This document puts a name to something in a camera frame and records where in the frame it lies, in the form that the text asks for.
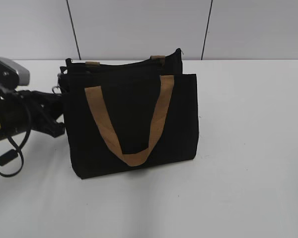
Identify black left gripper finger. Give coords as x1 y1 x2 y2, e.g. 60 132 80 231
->
52 66 72 99
46 120 65 138

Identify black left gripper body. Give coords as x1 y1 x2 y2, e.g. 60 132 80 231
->
16 90 56 130

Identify black tote bag tan handles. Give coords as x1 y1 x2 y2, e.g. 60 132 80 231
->
62 49 199 179

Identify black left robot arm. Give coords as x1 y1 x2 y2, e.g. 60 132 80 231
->
0 66 65 141

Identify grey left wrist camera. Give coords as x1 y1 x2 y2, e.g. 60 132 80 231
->
0 57 30 90

